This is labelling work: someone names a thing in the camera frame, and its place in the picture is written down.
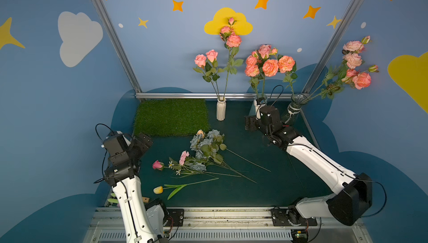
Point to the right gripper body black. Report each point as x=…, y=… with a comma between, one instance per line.
x=251, y=122

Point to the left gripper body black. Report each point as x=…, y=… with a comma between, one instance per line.
x=143, y=141

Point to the blue hydrangea bunch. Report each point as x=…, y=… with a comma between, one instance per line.
x=208, y=151

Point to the small pink rosebud stem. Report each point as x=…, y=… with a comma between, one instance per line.
x=212, y=57

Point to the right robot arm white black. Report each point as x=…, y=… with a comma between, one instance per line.
x=351, y=193

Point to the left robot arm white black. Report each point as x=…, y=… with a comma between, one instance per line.
x=142, y=224

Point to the teal cylindrical vase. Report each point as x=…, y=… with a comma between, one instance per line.
x=252, y=111

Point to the clear glass vase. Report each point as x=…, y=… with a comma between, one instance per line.
x=294, y=109

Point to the white ribbed ceramic vase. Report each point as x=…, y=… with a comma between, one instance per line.
x=221, y=109

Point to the magenta rose single stem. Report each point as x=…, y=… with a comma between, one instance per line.
x=157, y=165

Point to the green artificial grass mat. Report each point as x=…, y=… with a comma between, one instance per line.
x=171, y=117

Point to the yellow tulip with stem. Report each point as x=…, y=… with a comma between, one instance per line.
x=175, y=189

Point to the pink flower bunch on table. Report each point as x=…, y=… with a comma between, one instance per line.
x=188, y=165

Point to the aluminium frame back bar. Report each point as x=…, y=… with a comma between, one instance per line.
x=147, y=95

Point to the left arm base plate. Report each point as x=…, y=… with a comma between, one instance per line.
x=175, y=217

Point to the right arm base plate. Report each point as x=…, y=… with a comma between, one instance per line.
x=290, y=217

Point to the aluminium rail front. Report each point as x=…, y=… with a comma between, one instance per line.
x=254, y=225

